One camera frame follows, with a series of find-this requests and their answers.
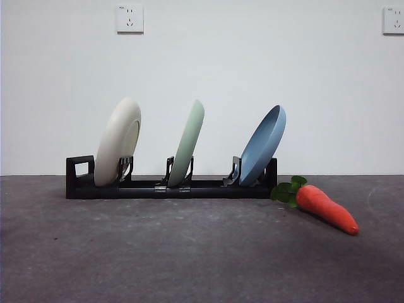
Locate green plate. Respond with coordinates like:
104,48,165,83
167,99,206,188

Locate orange carrot with green leaves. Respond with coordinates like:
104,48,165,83
270,175,360,236

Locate black plate rack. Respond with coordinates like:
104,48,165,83
65,154,278,200

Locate blue plate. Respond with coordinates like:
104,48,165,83
239,104,287,186

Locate white plate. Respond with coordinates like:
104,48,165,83
93,97,142,187

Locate white wall socket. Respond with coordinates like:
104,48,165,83
382,6,404,35
116,4,145,34

